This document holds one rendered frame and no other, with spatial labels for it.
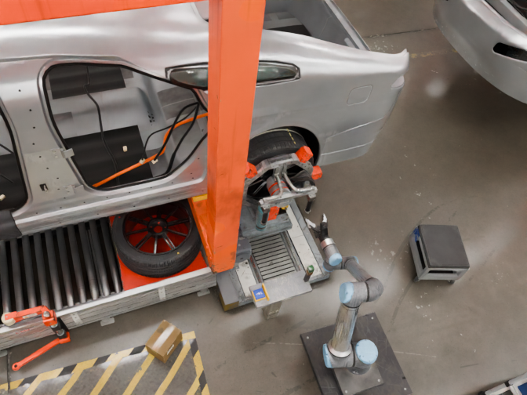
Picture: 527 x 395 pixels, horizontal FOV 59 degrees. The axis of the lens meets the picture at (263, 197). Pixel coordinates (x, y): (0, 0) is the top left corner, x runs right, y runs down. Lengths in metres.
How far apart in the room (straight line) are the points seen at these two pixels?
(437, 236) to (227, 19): 2.90
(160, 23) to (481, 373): 3.39
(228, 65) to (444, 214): 3.30
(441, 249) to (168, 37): 2.69
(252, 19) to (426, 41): 5.02
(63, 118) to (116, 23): 1.28
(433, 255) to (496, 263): 0.84
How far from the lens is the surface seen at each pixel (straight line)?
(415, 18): 7.00
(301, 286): 3.44
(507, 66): 4.80
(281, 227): 3.98
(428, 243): 4.08
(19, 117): 2.69
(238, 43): 1.81
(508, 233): 4.97
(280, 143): 3.18
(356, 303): 2.76
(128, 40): 2.62
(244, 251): 3.58
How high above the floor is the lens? 3.54
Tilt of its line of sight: 55 degrees down
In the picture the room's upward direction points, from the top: 10 degrees clockwise
